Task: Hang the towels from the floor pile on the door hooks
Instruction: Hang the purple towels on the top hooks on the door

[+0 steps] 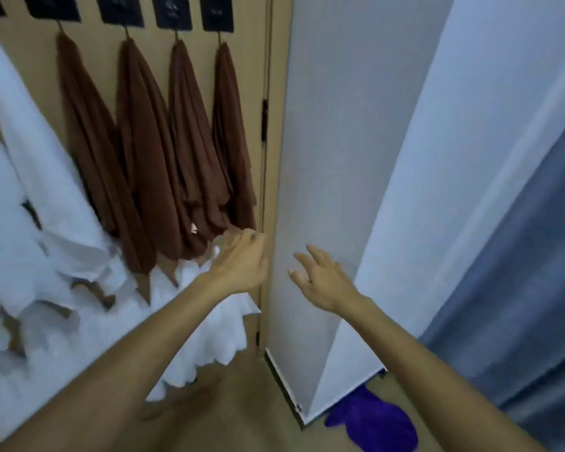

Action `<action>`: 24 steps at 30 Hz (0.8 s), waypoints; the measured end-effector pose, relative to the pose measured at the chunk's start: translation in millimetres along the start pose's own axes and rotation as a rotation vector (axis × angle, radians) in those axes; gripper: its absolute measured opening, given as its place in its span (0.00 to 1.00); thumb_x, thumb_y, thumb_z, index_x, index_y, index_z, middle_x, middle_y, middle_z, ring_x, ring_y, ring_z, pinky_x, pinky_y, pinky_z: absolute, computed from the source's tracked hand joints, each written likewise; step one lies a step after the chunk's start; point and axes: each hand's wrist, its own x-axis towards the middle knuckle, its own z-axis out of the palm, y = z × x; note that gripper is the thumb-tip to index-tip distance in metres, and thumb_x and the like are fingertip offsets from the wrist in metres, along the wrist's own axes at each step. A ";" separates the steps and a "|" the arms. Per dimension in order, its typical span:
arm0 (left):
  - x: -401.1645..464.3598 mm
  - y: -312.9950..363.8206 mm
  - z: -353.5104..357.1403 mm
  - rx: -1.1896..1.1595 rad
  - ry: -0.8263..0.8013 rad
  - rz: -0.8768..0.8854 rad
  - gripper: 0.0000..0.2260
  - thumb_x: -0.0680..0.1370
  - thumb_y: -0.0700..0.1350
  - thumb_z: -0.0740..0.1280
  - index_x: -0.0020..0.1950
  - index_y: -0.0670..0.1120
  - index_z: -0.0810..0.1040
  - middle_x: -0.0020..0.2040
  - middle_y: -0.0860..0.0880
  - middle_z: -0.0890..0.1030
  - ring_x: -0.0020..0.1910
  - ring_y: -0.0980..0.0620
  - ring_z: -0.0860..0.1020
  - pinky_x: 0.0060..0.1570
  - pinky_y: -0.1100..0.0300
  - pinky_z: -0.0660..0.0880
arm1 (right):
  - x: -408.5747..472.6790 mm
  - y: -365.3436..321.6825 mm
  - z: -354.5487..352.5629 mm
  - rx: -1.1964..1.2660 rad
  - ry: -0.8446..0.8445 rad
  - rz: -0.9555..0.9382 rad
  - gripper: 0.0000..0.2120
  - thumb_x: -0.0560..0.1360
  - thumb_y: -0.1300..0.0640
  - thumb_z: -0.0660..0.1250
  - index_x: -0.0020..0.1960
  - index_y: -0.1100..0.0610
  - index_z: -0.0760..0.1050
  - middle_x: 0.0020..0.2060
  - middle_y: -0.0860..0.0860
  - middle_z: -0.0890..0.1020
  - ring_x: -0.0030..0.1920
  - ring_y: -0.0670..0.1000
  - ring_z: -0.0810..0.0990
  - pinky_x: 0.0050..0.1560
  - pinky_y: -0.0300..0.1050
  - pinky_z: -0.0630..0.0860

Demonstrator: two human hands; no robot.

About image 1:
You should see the purple cloth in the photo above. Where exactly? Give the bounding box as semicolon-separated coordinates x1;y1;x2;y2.
324;370;419;452

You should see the person's right hand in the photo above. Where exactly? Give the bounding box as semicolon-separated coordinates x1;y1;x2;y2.
288;244;364;317

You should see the white hanging towel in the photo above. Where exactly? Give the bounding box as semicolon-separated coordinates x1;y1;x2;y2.
0;126;78;356
0;30;125;284

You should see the person's left forearm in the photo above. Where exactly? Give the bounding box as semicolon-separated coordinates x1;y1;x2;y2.
0;273;231;452

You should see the person's right forearm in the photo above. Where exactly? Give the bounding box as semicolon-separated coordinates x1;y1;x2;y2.
341;296;549;452

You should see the person's left hand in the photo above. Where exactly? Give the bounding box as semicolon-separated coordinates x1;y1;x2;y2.
209;228;270;297

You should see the brown hanging towel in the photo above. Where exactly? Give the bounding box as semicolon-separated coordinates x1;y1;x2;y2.
211;42;258;231
56;32;157;274
116;37;209;260
168;40;232;241

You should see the grey-blue curtain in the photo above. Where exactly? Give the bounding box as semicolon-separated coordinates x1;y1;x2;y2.
418;102;565;452

